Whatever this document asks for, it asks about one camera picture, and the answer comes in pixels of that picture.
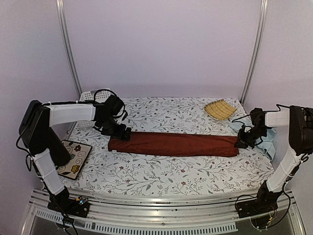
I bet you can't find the white perforated plastic basket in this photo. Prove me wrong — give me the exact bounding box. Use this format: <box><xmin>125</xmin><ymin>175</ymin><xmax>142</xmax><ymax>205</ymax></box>
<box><xmin>76</xmin><ymin>89</ymin><xmax>112</xmax><ymax>128</ymax></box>

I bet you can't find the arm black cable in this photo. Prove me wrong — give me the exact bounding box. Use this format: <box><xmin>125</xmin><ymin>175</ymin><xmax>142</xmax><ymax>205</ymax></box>
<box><xmin>231</xmin><ymin>104</ymin><xmax>291</xmax><ymax>128</ymax></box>
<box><xmin>93</xmin><ymin>88</ymin><xmax>118</xmax><ymax>103</ymax></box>

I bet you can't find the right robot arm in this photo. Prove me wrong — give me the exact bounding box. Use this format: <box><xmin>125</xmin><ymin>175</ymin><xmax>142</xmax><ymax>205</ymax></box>
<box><xmin>234</xmin><ymin>104</ymin><xmax>313</xmax><ymax>213</ymax></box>

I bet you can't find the left aluminium frame post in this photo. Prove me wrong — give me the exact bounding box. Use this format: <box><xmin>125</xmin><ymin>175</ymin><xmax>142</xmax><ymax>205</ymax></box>
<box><xmin>56</xmin><ymin>0</ymin><xmax>82</xmax><ymax>97</ymax></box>

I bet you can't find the floral square ceramic plate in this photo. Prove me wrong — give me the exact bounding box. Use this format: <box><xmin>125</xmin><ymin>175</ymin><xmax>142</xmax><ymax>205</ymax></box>
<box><xmin>57</xmin><ymin>140</ymin><xmax>92</xmax><ymax>180</ymax></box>

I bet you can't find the light blue towel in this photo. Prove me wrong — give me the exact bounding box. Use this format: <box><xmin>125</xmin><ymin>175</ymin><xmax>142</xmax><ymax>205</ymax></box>
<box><xmin>229</xmin><ymin>121</ymin><xmax>276</xmax><ymax>161</ymax></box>

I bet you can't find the right aluminium frame post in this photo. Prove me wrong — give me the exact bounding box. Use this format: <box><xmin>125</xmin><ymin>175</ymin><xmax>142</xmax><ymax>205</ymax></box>
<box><xmin>239</xmin><ymin>0</ymin><xmax>268</xmax><ymax>103</ymax></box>

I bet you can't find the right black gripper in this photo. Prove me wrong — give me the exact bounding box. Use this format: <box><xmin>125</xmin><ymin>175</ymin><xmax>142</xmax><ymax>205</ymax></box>
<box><xmin>235</xmin><ymin>126</ymin><xmax>268</xmax><ymax>148</ymax></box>

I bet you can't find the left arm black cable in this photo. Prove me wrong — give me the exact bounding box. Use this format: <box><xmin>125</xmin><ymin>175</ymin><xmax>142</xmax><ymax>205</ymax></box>
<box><xmin>93</xmin><ymin>88</ymin><xmax>118</xmax><ymax>103</ymax></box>

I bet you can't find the woven bamboo tray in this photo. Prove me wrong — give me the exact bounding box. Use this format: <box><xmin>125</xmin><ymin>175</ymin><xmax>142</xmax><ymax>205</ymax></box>
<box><xmin>204</xmin><ymin>99</ymin><xmax>237</xmax><ymax>121</ymax></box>

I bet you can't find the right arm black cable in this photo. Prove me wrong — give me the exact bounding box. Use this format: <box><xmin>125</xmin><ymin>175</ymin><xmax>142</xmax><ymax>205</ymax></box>
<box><xmin>231</xmin><ymin>104</ymin><xmax>291</xmax><ymax>128</ymax></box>

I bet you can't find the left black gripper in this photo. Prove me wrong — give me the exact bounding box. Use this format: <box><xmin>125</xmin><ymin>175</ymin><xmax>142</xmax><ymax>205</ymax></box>
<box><xmin>98</xmin><ymin>116</ymin><xmax>132</xmax><ymax>141</ymax></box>

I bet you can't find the floral patterned table mat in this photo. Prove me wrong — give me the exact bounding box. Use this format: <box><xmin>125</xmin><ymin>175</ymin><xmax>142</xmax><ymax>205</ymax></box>
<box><xmin>62</xmin><ymin>97</ymin><xmax>273</xmax><ymax>197</ymax></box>

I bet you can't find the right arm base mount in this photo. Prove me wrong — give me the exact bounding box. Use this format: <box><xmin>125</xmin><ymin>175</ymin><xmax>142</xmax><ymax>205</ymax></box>
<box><xmin>235</xmin><ymin>194</ymin><xmax>278</xmax><ymax>218</ymax></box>

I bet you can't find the front aluminium rail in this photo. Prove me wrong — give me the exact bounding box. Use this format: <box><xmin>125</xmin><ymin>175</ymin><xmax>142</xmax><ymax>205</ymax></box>
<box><xmin>21</xmin><ymin>189</ymin><xmax>306</xmax><ymax>235</ymax></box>

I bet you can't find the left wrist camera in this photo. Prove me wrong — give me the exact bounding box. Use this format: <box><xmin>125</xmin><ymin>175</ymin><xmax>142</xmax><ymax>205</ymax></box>
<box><xmin>120</xmin><ymin>111</ymin><xmax>128</xmax><ymax>121</ymax></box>

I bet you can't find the dark red towel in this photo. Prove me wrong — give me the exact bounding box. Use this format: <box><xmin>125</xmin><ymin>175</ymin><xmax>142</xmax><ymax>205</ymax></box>
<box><xmin>108</xmin><ymin>132</ymin><xmax>239</xmax><ymax>158</ymax></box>

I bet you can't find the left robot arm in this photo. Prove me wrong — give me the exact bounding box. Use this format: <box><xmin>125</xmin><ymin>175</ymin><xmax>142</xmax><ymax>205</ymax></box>
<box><xmin>18</xmin><ymin>94</ymin><xmax>131</xmax><ymax>212</ymax></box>

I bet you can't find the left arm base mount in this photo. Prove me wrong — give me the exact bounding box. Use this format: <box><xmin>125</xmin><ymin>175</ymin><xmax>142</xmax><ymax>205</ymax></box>
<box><xmin>47</xmin><ymin>196</ymin><xmax>90</xmax><ymax>218</ymax></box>

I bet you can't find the aluminium frame post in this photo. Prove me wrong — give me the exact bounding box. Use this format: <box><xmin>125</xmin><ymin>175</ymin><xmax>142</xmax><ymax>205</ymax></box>
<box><xmin>239</xmin><ymin>0</ymin><xmax>268</xmax><ymax>103</ymax></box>
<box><xmin>56</xmin><ymin>0</ymin><xmax>82</xmax><ymax>97</ymax></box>

